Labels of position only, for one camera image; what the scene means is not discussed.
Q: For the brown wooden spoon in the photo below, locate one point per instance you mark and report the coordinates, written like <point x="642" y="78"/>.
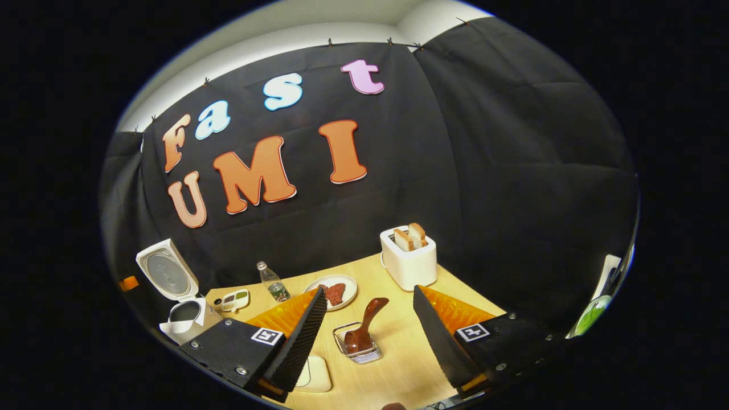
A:
<point x="370" y="316"/>

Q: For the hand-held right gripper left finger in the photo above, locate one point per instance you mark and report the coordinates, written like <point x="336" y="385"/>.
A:
<point x="299" y="347"/>

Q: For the white and green board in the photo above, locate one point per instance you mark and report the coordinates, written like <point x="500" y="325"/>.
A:
<point x="592" y="312"/>

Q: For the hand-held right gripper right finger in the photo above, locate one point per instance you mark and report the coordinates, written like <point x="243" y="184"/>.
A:
<point x="441" y="341"/>

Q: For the white rice cooker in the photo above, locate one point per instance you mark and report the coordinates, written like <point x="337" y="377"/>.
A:
<point x="168" y="273"/>

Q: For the black backdrop cloth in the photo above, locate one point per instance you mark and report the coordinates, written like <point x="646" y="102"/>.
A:
<point x="484" y="171"/>

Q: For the toast slice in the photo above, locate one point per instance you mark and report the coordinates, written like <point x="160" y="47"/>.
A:
<point x="403" y="240"/>
<point x="418" y="234"/>

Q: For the white toaster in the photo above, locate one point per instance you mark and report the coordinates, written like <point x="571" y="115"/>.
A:
<point x="410" y="267"/>

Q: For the clear plastic water bottle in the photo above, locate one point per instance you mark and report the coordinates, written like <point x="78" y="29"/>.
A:
<point x="275" y="285"/>

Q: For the white compartment dish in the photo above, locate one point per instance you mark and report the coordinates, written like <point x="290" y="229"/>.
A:
<point x="234" y="300"/>

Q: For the white round plate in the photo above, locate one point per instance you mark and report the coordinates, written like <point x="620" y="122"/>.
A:
<point x="348" y="285"/>

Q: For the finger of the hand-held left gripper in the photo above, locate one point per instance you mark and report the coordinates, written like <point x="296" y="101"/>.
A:
<point x="128" y="283"/>

